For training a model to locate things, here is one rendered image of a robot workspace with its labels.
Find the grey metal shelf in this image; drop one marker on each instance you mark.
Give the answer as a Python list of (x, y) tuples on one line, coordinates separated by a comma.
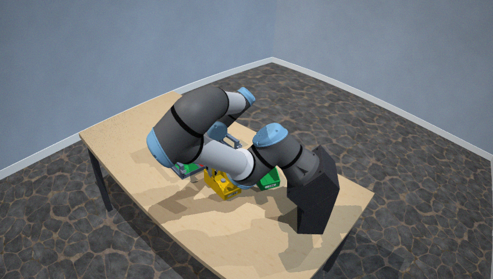
[(186, 170)]

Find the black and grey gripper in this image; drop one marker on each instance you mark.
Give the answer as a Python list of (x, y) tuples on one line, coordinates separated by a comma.
[(209, 170)]

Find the yellow bin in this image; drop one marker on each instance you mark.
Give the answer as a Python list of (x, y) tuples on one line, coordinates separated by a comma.
[(224, 190)]

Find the green bin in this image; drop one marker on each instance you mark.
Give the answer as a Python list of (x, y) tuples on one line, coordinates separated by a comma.
[(266, 181)]

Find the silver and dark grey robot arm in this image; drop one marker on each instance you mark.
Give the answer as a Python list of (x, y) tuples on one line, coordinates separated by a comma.
[(190, 130)]

